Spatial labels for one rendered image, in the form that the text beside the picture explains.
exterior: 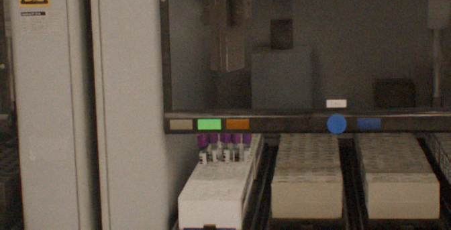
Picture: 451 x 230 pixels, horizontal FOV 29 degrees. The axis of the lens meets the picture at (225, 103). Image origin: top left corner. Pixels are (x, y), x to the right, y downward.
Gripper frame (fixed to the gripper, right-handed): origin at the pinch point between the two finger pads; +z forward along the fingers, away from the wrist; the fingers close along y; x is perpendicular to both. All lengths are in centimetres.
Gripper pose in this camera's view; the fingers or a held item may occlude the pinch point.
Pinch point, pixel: (227, 26)
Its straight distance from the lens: 70.7
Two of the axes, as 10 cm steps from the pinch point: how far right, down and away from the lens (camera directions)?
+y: 8.8, 0.6, -4.7
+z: 0.2, 9.9, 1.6
